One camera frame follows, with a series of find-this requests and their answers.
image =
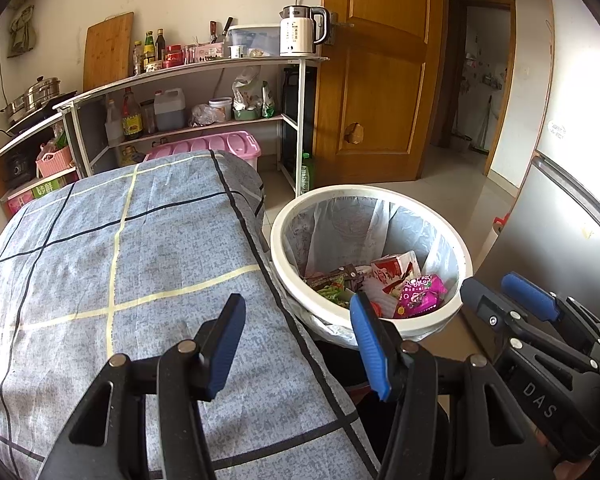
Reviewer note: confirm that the yellow cooking oil bottle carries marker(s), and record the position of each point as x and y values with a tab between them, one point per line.
130	155

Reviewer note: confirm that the dark glass jar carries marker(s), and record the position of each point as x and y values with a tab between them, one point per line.
149	116

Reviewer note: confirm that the pink basket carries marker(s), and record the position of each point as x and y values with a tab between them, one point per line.
55	159

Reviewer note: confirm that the pink utensil box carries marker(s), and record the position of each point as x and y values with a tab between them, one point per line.
207	51

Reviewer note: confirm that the clear plastic bin liner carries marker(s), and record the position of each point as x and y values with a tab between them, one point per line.
340	230

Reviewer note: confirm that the clear storage box blue lid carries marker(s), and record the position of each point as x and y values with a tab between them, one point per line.
252	37

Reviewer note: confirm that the white electric kettle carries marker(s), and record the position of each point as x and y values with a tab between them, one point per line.
300	30

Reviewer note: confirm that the steel steamer pot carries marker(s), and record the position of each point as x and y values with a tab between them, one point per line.
32	97

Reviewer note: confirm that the dark liquid plastic jug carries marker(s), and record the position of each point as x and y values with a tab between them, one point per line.
169	107

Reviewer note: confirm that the green cardboard box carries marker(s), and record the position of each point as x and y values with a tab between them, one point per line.
45	190

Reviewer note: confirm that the red plastic object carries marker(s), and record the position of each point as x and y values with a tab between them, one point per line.
502	220

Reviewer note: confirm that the red jar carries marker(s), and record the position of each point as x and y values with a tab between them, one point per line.
172	56

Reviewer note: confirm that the brown snack wrapper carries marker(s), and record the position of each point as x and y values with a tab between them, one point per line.
337	275

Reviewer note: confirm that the black induction stove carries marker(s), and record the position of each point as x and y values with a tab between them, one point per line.
35	119

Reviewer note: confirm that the red milk carton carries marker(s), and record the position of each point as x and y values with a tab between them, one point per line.
392	270

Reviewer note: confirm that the white plastic bag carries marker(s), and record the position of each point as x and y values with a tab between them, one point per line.
245	87

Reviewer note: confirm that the white metal shelf rack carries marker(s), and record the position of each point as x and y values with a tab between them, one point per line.
205	67

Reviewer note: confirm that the white foam fruit net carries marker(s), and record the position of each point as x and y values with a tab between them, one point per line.
375	292

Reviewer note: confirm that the green snack bag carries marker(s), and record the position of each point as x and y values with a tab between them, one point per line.
330	292

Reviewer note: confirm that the wooden door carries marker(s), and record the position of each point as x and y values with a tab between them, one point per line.
375	70

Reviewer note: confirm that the green plastic bottle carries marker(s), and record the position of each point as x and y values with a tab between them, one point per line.
306	172

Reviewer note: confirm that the white round waste bin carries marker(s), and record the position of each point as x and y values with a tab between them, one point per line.
380	191

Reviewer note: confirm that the hanging grey cloth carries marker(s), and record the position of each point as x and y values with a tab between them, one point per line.
22	25

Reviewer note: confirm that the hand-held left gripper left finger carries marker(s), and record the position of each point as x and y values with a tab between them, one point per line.
225	350

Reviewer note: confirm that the metal door latch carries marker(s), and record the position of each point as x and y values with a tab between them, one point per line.
337	25

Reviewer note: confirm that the kitchen knife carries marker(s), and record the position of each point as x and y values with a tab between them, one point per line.
227	27
212	31

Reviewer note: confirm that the pink plastic storage box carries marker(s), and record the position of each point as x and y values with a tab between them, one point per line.
215	145

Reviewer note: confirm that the clear plastic bag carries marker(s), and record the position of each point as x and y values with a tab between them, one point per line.
202	115

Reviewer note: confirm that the low white shelf unit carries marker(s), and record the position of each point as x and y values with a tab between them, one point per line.
25	129

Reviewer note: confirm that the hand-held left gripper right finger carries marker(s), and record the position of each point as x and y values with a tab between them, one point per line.
372	355

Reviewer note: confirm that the wooden door knob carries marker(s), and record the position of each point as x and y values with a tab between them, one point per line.
354	132

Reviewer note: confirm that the green bowl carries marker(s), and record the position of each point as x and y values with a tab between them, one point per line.
247	113

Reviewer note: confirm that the wooden cutting board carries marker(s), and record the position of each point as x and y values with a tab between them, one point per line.
107	50

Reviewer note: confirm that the silver refrigerator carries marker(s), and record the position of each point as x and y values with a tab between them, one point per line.
570	220

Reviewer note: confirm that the white plastic tub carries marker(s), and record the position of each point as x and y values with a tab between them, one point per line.
220	107

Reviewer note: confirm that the dark sauce bottle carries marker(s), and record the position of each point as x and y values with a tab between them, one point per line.
160	45

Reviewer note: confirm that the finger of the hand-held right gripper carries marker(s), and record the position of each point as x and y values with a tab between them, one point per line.
527	297
480	300

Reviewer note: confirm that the green food packet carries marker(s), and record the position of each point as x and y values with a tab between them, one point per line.
267	100

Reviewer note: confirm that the small sauce bottle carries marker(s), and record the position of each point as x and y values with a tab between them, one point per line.
137	57

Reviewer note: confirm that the purple snack packet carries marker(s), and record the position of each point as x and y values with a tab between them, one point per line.
422	296

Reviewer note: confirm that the large soy sauce bottle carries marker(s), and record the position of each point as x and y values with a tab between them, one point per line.
131	117

